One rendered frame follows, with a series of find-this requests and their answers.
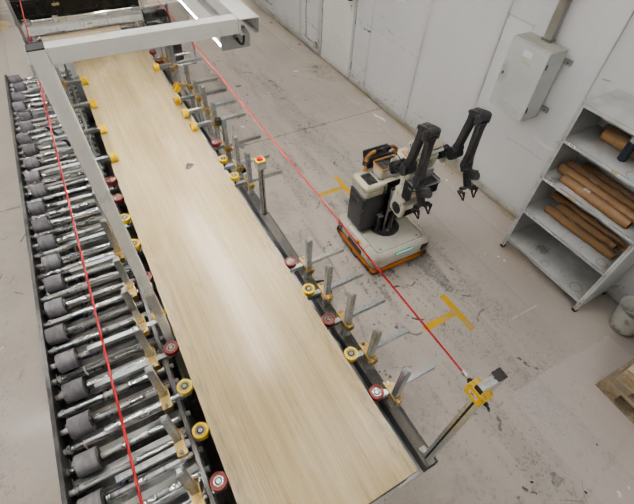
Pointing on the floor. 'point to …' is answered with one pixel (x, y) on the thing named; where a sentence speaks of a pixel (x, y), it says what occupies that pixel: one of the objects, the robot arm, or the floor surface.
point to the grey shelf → (524, 229)
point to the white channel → (50, 53)
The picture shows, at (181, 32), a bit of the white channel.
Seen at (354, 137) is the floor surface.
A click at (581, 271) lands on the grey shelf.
